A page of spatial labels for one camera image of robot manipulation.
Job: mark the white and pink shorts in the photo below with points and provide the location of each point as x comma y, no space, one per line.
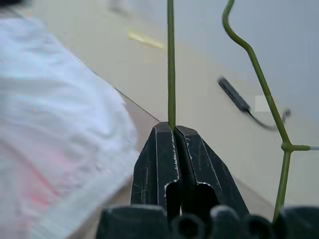
54,119

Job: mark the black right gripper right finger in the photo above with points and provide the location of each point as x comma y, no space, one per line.
202,161

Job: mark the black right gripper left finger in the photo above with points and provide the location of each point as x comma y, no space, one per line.
154,169

